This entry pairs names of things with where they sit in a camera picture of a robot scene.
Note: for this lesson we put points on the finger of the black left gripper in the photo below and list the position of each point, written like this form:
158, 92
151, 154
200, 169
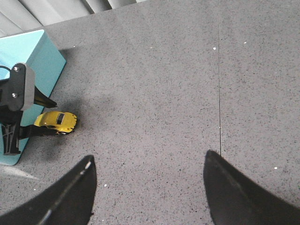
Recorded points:
43, 100
32, 130

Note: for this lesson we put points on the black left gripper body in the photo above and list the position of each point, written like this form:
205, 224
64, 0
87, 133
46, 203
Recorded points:
10, 122

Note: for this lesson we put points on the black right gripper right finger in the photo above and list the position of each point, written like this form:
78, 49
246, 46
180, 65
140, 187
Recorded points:
234, 199

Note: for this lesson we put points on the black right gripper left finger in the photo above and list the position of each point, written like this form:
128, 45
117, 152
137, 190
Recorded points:
69, 201

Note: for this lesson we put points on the yellow toy beetle car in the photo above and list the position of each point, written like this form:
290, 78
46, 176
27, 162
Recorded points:
63, 122

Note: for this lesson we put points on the grey pleated curtain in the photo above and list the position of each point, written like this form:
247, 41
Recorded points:
22, 15

